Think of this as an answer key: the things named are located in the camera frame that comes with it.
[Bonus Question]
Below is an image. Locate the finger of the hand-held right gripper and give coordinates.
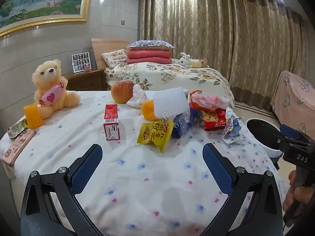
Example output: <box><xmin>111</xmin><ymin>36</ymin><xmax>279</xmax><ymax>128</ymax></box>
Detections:
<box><xmin>280</xmin><ymin>124</ymin><xmax>315</xmax><ymax>144</ymax></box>
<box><xmin>268</xmin><ymin>130</ymin><xmax>311</xmax><ymax>153</ymax></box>

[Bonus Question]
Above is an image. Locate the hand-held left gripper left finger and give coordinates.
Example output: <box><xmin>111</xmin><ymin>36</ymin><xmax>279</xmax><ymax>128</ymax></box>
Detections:
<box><xmin>20</xmin><ymin>143</ymin><xmax>109</xmax><ymax>236</ymax></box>

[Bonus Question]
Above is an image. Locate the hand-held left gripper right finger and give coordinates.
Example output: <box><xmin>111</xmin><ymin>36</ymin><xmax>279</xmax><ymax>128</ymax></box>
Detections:
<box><xmin>200</xmin><ymin>143</ymin><xmax>283</xmax><ymax>236</ymax></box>

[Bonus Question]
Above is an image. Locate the white trash bin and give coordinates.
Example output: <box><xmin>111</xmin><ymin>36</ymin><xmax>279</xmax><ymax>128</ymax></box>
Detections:
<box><xmin>245</xmin><ymin>118</ymin><xmax>283</xmax><ymax>159</ymax></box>

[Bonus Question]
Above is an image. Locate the silver wrapper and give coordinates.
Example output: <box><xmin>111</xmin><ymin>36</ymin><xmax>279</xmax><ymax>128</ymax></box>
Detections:
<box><xmin>222</xmin><ymin>115</ymin><xmax>243</xmax><ymax>145</ymax></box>

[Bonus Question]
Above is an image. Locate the red snack packet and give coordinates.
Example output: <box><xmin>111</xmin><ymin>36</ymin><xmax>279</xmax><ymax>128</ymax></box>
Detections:
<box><xmin>200</xmin><ymin>108</ymin><xmax>227</xmax><ymax>131</ymax></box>

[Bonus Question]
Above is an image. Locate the red and white carton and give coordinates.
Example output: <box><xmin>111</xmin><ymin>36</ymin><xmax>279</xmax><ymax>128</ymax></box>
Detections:
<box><xmin>103</xmin><ymin>104</ymin><xmax>121</xmax><ymax>141</ymax></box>

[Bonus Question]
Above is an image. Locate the blue plastic wrapper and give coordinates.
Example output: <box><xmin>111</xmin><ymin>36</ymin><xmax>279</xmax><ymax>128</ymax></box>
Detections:
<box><xmin>171</xmin><ymin>109</ymin><xmax>197</xmax><ymax>139</ymax></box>

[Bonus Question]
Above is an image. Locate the pink and orange wrapper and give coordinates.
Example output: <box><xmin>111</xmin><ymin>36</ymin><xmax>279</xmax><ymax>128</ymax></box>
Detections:
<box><xmin>188</xmin><ymin>90</ymin><xmax>230</xmax><ymax>111</ymax></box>

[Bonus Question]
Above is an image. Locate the yellow snack packet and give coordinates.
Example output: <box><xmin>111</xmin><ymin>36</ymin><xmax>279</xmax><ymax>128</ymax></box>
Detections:
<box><xmin>137</xmin><ymin>118</ymin><xmax>175</xmax><ymax>153</ymax></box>

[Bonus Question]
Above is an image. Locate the white foam sheet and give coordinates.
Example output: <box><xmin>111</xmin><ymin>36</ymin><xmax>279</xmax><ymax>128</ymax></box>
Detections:
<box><xmin>153</xmin><ymin>87</ymin><xmax>190</xmax><ymax>118</ymax></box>

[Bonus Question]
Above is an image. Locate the orange foam fruit net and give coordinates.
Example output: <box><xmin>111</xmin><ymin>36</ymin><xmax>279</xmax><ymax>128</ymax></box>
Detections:
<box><xmin>141</xmin><ymin>100</ymin><xmax>160</xmax><ymax>121</ymax></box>
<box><xmin>24</xmin><ymin>103</ymin><xmax>43</xmax><ymax>129</ymax></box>

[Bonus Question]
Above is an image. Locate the white plastic bag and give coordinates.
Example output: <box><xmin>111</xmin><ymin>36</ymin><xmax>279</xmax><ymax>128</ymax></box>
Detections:
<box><xmin>126</xmin><ymin>84</ymin><xmax>148</xmax><ymax>108</ymax></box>

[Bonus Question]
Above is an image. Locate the person's right hand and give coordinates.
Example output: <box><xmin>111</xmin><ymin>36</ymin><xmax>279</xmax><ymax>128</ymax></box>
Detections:
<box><xmin>283</xmin><ymin>171</ymin><xmax>315</xmax><ymax>212</ymax></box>

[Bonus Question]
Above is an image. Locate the pink cloth covered furniture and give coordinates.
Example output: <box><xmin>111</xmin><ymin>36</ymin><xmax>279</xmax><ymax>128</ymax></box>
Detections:
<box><xmin>270</xmin><ymin>70</ymin><xmax>315</xmax><ymax>138</ymax></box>

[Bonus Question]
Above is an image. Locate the flower print bedsheet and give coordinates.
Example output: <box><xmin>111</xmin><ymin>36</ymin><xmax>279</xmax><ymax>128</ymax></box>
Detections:
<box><xmin>0</xmin><ymin>90</ymin><xmax>291</xmax><ymax>236</ymax></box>

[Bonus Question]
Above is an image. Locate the pink flat box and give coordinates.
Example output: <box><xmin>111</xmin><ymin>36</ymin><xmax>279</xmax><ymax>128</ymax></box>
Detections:
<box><xmin>1</xmin><ymin>129</ymin><xmax>37</xmax><ymax>167</ymax></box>

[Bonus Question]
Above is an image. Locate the green snack packet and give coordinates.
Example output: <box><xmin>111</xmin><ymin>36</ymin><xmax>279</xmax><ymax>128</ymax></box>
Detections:
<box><xmin>7</xmin><ymin>118</ymin><xmax>29</xmax><ymax>138</ymax></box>

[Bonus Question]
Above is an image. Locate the red apple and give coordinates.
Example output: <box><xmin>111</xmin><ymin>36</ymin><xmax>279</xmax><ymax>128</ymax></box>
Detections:
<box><xmin>111</xmin><ymin>80</ymin><xmax>135</xmax><ymax>104</ymax></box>

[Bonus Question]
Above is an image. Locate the dark wooden nightstand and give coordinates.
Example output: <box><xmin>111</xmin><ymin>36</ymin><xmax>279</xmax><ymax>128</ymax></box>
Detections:
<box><xmin>64</xmin><ymin>68</ymin><xmax>109</xmax><ymax>91</ymax></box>

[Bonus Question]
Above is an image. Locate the beige teddy bear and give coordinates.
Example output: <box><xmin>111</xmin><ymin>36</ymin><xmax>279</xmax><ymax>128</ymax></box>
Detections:
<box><xmin>32</xmin><ymin>59</ymin><xmax>81</xmax><ymax>120</ymax></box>

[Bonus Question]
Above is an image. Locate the floral bedspread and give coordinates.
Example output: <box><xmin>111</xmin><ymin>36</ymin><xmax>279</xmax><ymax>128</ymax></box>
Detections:
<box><xmin>105</xmin><ymin>59</ymin><xmax>235</xmax><ymax>110</ymax></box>

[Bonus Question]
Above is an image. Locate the yellow plush toy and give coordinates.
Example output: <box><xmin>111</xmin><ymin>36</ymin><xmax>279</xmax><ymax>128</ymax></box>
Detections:
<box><xmin>189</xmin><ymin>58</ymin><xmax>209</xmax><ymax>68</ymax></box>

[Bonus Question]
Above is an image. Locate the white bunny plush toy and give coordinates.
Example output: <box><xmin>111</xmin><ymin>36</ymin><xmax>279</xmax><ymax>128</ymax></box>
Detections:
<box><xmin>179</xmin><ymin>52</ymin><xmax>195</xmax><ymax>67</ymax></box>

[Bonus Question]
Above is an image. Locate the cream patterned pillow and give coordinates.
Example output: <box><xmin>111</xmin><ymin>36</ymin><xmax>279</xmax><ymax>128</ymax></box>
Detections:
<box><xmin>102</xmin><ymin>50</ymin><xmax>128</xmax><ymax>69</ymax></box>

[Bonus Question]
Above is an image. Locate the wooden headboard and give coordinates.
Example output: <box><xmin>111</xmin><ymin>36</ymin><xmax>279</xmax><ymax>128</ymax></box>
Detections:
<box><xmin>91</xmin><ymin>38</ymin><xmax>130</xmax><ymax>70</ymax></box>

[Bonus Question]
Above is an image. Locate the beige patterned curtain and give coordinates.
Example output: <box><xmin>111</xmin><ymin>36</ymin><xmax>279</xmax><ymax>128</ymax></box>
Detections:
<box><xmin>138</xmin><ymin>0</ymin><xmax>311</xmax><ymax>111</ymax></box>

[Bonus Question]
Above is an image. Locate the folded red blanket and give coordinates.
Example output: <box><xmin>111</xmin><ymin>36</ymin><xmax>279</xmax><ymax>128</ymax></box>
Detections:
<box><xmin>126</xmin><ymin>49</ymin><xmax>173</xmax><ymax>65</ymax></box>

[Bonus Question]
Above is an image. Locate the frilled blue dotted pillow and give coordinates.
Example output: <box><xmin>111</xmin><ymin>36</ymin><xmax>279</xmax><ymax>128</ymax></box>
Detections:
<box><xmin>127</xmin><ymin>40</ymin><xmax>175</xmax><ymax>50</ymax></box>

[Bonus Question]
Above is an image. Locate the photo collage frame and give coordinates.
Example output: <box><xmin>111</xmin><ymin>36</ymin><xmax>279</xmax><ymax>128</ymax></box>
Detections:
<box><xmin>71</xmin><ymin>52</ymin><xmax>92</xmax><ymax>73</ymax></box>

